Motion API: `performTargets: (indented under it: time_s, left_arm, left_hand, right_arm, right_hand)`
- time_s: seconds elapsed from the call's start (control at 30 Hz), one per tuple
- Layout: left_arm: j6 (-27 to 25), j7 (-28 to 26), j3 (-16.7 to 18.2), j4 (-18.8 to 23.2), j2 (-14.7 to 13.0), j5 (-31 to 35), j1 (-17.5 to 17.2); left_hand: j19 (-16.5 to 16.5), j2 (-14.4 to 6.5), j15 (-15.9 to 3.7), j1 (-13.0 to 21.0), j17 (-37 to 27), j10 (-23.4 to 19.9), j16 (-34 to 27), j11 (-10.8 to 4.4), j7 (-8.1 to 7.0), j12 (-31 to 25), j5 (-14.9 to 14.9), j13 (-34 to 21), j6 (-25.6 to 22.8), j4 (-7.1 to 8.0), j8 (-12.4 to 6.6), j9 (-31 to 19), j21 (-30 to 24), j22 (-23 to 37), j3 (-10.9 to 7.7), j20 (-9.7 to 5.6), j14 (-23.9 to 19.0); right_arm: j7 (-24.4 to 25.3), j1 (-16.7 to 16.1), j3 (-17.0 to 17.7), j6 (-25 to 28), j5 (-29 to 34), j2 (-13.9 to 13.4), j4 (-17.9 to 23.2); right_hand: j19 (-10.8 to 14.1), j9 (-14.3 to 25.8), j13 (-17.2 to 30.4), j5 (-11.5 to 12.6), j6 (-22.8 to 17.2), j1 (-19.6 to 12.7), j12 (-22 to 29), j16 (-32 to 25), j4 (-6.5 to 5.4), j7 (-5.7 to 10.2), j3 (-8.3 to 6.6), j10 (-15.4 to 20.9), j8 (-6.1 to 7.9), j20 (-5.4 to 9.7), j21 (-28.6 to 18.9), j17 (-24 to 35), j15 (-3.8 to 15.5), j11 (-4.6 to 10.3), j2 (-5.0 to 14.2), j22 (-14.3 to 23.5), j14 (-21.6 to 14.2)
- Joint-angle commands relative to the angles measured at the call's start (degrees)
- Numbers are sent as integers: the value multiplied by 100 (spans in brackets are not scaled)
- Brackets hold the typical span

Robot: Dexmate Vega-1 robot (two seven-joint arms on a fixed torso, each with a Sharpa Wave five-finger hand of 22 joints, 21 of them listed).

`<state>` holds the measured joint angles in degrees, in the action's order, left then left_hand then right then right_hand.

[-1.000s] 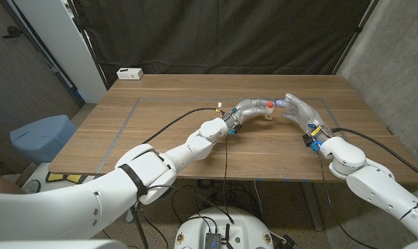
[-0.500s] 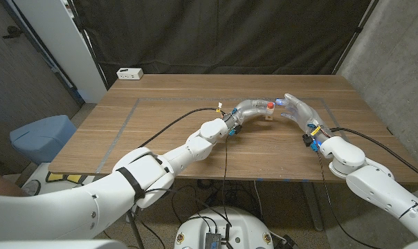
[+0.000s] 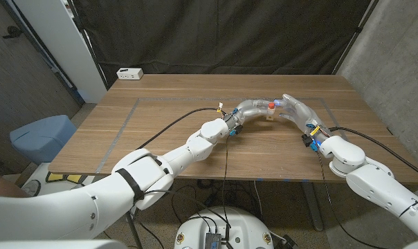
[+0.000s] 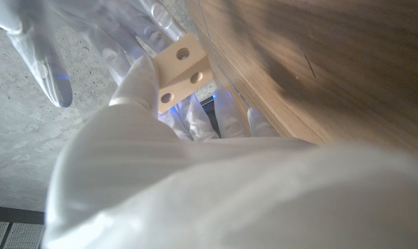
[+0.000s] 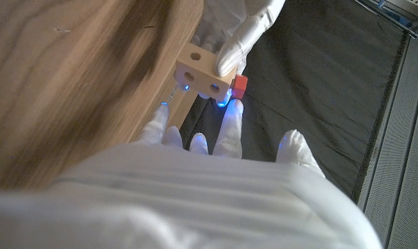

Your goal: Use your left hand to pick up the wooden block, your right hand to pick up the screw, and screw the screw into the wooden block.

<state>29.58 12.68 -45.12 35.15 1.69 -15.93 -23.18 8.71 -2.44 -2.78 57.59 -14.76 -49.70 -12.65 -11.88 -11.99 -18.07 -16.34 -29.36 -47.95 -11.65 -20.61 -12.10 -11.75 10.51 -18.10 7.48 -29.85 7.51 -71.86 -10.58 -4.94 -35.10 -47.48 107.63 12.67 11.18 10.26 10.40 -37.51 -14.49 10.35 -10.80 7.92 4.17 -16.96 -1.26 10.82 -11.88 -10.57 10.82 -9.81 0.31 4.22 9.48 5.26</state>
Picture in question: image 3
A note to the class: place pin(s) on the black backdrop cloth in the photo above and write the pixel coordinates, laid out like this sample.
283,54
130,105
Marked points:
212,34

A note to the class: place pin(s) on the white robot torso base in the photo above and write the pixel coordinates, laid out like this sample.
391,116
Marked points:
243,224

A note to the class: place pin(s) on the white table leg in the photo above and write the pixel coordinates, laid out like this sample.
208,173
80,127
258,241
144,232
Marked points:
311,207

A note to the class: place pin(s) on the blue padded bin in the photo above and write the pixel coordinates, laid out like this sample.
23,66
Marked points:
43,138

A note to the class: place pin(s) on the white power strip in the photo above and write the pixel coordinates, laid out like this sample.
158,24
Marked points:
129,73

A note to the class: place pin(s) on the small red-capped bottle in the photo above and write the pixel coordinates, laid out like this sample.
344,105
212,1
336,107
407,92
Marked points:
270,115

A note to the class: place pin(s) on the person's bare leg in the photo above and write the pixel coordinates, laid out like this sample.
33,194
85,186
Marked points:
1,185

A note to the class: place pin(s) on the grey electronics module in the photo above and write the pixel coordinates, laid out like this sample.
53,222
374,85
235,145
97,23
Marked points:
213,241

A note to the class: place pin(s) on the white sneaker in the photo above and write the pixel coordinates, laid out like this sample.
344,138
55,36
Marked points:
32,187

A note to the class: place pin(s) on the yellow black hazard strip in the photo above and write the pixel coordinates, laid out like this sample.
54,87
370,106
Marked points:
65,178

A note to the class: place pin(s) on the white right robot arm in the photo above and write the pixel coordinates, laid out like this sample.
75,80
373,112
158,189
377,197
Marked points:
375,183

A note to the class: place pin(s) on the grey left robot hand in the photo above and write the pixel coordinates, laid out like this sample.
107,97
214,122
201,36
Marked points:
248,109

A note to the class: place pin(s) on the wooden table panel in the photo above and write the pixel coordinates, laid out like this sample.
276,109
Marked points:
127,121

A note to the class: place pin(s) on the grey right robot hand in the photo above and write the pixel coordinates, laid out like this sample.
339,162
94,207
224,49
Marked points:
302,112

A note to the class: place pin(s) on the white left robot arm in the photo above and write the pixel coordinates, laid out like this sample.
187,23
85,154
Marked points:
126,186

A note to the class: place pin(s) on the black backdrop stand pole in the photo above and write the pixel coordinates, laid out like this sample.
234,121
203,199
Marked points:
90,46
358,29

